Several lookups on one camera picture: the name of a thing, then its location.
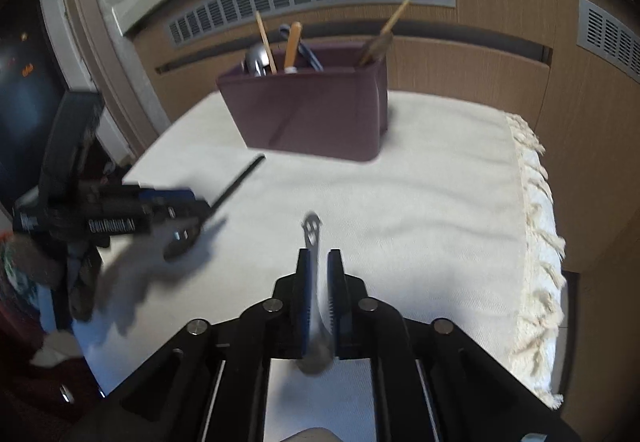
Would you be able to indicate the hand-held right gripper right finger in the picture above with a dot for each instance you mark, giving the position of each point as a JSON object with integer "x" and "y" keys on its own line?
{"x": 336, "y": 322}

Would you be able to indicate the purple plastic utensil caddy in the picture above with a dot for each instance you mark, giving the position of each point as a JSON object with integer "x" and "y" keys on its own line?
{"x": 305, "y": 116}

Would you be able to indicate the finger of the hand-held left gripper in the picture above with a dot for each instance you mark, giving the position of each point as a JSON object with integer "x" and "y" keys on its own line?
{"x": 167, "y": 195}
{"x": 185, "y": 217}

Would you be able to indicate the white fringed cloth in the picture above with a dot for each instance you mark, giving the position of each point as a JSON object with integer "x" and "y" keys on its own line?
{"x": 425, "y": 202}

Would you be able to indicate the wooden chopstick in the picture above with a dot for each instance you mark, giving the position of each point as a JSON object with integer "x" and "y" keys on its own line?
{"x": 265, "y": 41}
{"x": 395, "y": 19}

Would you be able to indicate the short grey vent grille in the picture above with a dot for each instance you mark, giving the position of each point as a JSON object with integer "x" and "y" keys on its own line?
{"x": 610, "y": 36}

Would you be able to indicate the black oven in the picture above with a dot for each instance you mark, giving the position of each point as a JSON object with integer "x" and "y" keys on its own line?
{"x": 25, "y": 71}

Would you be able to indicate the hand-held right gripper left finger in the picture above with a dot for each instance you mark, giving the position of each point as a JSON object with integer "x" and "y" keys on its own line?
{"x": 306, "y": 317}

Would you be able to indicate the wooden spoon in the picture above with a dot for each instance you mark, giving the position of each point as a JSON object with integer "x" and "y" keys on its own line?
{"x": 293, "y": 46}

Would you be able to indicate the black plastic utensil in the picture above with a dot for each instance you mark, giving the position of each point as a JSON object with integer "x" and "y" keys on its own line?
{"x": 177, "y": 249}

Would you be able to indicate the person's left hand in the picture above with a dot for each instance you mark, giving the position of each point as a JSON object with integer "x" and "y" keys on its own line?
{"x": 85, "y": 287}

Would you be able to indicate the wooden cabinet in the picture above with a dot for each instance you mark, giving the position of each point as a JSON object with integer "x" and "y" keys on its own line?
{"x": 500, "y": 11}

